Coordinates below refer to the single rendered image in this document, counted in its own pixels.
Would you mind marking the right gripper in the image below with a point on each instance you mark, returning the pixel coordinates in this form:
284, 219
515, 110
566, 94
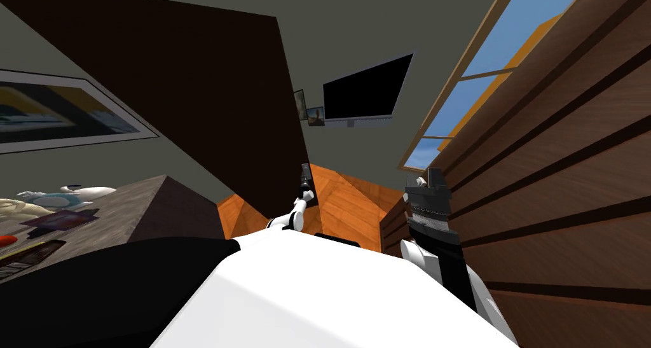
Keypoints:
428, 198

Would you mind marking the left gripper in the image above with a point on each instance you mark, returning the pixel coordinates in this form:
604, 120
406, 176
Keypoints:
305, 174

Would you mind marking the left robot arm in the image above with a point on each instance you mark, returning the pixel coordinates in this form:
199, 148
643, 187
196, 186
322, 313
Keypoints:
101, 292

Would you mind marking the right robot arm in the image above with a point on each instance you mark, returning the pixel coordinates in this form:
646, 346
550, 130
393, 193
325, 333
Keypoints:
452, 269

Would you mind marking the small framed picture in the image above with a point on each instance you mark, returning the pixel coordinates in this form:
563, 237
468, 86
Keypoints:
300, 104
315, 116

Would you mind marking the wooden framed window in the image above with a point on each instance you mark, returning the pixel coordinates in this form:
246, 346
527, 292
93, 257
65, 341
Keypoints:
457, 103

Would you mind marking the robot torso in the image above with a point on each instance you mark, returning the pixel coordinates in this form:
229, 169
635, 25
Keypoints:
315, 297

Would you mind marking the brown wooden dresser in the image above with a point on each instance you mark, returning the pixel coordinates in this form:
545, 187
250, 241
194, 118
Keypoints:
559, 175

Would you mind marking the dark brown door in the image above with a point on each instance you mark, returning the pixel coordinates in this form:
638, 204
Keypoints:
178, 109

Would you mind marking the grey brown table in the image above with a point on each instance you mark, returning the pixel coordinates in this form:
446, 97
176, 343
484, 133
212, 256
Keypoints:
127, 210

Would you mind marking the large framed picture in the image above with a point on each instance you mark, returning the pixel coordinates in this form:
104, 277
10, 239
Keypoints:
56, 111

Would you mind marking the black wall screen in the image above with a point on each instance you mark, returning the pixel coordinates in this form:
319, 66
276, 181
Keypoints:
363, 91

